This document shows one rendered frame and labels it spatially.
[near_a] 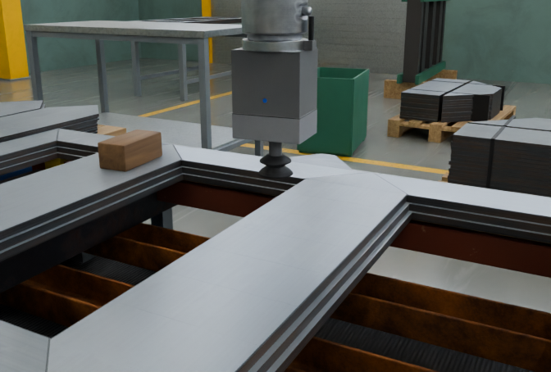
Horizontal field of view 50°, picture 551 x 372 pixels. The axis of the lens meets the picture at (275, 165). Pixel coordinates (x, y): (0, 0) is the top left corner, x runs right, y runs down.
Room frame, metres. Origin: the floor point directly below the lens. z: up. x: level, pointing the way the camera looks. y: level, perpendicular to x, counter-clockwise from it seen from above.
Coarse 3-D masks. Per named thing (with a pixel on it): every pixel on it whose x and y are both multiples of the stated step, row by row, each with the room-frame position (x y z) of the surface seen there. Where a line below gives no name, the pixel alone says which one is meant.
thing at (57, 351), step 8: (48, 344) 0.48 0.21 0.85; (56, 344) 0.48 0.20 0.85; (64, 344) 0.48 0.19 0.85; (48, 352) 0.47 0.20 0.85; (56, 352) 0.47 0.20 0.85; (64, 352) 0.47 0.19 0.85; (72, 352) 0.47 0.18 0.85; (80, 352) 0.47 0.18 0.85; (88, 352) 0.47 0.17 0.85; (48, 360) 0.46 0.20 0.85; (56, 360) 0.46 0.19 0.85; (64, 360) 0.46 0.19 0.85; (72, 360) 0.46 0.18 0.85; (80, 360) 0.46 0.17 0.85; (88, 360) 0.46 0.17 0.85; (96, 360) 0.46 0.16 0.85; (104, 360) 0.46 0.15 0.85; (48, 368) 0.44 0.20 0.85; (56, 368) 0.44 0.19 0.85; (64, 368) 0.44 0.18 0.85; (72, 368) 0.44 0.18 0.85; (80, 368) 0.44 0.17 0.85; (88, 368) 0.44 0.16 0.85; (96, 368) 0.44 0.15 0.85; (104, 368) 0.44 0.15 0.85; (112, 368) 0.44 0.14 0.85; (120, 368) 0.44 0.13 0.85; (128, 368) 0.44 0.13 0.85
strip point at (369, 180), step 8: (328, 176) 1.00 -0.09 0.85; (336, 176) 1.00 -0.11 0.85; (344, 176) 1.00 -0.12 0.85; (352, 176) 1.00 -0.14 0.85; (360, 176) 1.00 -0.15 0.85; (368, 176) 1.00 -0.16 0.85; (376, 176) 1.00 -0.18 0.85; (344, 184) 0.95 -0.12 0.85; (352, 184) 0.95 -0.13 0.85; (360, 184) 0.95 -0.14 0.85; (368, 184) 0.95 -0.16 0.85; (376, 184) 0.95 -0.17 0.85; (384, 184) 0.95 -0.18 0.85; (392, 184) 0.95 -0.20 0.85; (400, 192) 0.92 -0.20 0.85
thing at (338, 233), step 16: (240, 224) 0.78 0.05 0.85; (256, 224) 0.78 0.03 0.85; (272, 224) 0.78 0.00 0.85; (288, 224) 0.78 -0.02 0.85; (304, 224) 0.78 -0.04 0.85; (320, 224) 0.78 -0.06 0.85; (336, 224) 0.78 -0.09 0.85; (352, 224) 0.78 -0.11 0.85; (320, 240) 0.72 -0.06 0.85; (336, 240) 0.72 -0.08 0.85; (352, 240) 0.72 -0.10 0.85
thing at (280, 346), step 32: (0, 160) 1.14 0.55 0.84; (32, 160) 1.19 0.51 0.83; (128, 192) 0.96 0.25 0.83; (256, 192) 1.02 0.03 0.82; (32, 224) 0.80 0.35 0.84; (64, 224) 0.84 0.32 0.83; (384, 224) 0.80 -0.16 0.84; (448, 224) 0.86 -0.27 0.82; (480, 224) 0.84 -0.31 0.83; (512, 224) 0.82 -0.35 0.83; (544, 224) 0.81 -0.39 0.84; (0, 256) 0.73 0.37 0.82; (352, 256) 0.69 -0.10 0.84; (320, 288) 0.60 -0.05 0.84; (352, 288) 0.65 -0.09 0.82; (0, 320) 0.52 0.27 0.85; (288, 320) 0.53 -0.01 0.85; (320, 320) 0.56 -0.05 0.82; (0, 352) 0.47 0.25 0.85; (32, 352) 0.47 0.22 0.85; (256, 352) 0.47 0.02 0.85; (288, 352) 0.50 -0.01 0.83
